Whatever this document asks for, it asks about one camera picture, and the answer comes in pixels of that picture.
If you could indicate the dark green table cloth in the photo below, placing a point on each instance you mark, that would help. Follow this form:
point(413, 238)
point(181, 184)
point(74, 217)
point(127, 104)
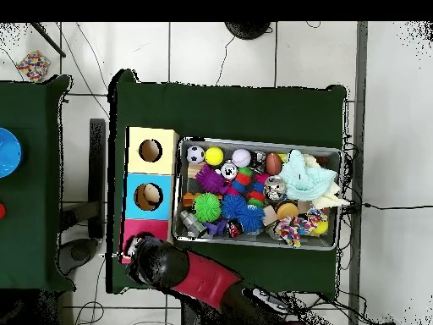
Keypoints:
point(30, 237)
point(220, 111)

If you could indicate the thin black rod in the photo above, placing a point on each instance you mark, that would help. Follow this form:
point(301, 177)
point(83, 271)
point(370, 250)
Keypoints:
point(49, 40)

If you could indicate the red-orange round object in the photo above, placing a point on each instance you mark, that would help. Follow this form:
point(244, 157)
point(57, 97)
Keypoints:
point(1, 210)

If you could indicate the mint green muslin cloth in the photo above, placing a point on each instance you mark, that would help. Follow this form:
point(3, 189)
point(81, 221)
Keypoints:
point(304, 179)

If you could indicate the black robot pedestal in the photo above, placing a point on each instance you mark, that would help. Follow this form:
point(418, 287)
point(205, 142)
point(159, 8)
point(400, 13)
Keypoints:
point(192, 315)

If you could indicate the black round stand base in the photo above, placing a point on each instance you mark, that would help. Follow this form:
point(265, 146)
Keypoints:
point(248, 29)

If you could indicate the multicoloured patterned bag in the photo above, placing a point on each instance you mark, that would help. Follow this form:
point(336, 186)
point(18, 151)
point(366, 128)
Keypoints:
point(33, 66)

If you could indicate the black upright panel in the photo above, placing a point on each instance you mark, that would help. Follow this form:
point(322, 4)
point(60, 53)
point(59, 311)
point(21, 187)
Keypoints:
point(96, 176)

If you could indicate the small soccer ball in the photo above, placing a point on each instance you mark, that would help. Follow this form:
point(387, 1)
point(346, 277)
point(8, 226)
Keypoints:
point(195, 154)

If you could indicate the silver mesh bin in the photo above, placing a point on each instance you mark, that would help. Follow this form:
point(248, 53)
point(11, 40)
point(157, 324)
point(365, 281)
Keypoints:
point(243, 241)

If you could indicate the yellow tennis ball toy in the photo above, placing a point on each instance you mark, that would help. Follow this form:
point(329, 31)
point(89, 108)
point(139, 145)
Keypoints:
point(214, 155)

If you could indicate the purple spiky rubber ball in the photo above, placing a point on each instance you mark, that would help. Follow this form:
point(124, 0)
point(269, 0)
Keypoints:
point(211, 179)

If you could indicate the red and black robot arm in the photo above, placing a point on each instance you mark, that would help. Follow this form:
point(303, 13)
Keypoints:
point(206, 277)

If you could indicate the multicoloured printed cloth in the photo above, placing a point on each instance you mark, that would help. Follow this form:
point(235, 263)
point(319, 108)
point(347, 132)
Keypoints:
point(291, 230)

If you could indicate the blue spiky rubber ball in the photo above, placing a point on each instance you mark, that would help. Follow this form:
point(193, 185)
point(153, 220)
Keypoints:
point(251, 218)

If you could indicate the green spiky rubber ball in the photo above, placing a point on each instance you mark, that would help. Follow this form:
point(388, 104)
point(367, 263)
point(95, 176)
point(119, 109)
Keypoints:
point(207, 207)

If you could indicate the grey metal pole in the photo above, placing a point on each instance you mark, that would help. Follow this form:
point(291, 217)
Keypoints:
point(361, 67)

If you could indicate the dark grey round base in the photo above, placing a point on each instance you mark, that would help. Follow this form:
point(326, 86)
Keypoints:
point(79, 252)

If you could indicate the wooden box with three holes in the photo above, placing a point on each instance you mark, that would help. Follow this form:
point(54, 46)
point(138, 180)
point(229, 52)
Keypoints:
point(152, 210)

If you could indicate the blue bowl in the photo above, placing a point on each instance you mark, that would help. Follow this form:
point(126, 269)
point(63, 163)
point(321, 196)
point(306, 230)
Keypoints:
point(8, 152)

